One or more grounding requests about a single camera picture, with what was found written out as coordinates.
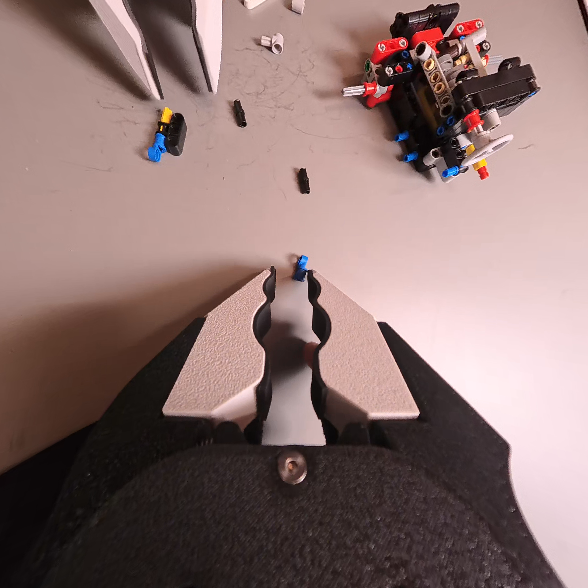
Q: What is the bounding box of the partly built lego car chassis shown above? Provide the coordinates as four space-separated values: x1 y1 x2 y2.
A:
341 2 542 183

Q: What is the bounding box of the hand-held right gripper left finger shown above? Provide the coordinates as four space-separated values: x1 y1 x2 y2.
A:
161 266 277 432

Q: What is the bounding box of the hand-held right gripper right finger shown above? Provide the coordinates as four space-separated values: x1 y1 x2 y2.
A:
307 269 421 433

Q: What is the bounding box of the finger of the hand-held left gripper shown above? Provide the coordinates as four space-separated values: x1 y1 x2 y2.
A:
190 0 224 95
88 0 164 101

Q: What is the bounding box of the black lego cross connector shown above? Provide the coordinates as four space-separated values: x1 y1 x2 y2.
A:
166 113 187 157

